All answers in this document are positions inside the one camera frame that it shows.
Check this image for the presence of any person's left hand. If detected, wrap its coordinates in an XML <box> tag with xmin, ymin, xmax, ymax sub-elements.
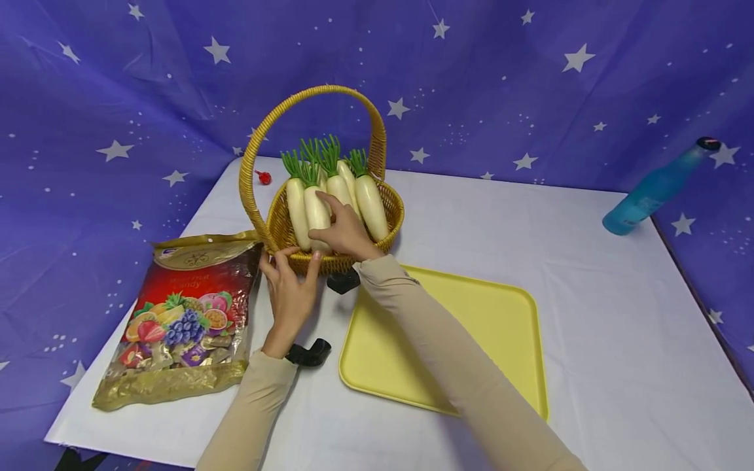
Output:
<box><xmin>259</xmin><ymin>247</ymin><xmax>324</xmax><ymax>358</ymax></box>

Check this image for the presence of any person's right hand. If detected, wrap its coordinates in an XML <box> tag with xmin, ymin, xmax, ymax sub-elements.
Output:
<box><xmin>307</xmin><ymin>191</ymin><xmax>386</xmax><ymax>263</ymax></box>

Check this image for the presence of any white radish with green leaves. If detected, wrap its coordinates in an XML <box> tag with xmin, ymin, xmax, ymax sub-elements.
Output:
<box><xmin>318</xmin><ymin>135</ymin><xmax>355</xmax><ymax>211</ymax></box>
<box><xmin>336</xmin><ymin>160</ymin><xmax>361</xmax><ymax>218</ymax></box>
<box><xmin>298</xmin><ymin>160</ymin><xmax>332</xmax><ymax>255</ymax></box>
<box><xmin>347</xmin><ymin>149</ymin><xmax>390</xmax><ymax>243</ymax></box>
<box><xmin>281</xmin><ymin>150</ymin><xmax>312</xmax><ymax>252</ymax></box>

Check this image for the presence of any golden woven basket with handle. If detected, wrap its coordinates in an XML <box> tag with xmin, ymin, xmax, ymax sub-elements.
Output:
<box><xmin>238</xmin><ymin>85</ymin><xmax>406</xmax><ymax>275</ymax></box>

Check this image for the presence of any person's left forearm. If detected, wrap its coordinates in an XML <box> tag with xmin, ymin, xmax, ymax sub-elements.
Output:
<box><xmin>195</xmin><ymin>350</ymin><xmax>300</xmax><ymax>471</ymax></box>

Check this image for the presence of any person's right forearm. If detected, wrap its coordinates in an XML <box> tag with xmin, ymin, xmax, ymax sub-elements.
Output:
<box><xmin>353</xmin><ymin>254</ymin><xmax>590</xmax><ymax>471</ymax></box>

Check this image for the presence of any red and gold candy bag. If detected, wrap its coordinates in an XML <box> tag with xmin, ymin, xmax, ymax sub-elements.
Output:
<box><xmin>92</xmin><ymin>230</ymin><xmax>264</xmax><ymax>412</ymax></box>

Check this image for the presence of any yellow plastic tray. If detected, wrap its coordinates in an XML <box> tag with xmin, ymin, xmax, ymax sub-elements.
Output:
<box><xmin>338</xmin><ymin>264</ymin><xmax>550</xmax><ymax>421</ymax></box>

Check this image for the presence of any blue bottle with black cap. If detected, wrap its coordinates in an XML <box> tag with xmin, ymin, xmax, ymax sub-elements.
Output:
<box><xmin>601</xmin><ymin>137</ymin><xmax>722</xmax><ymax>236</ymax></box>

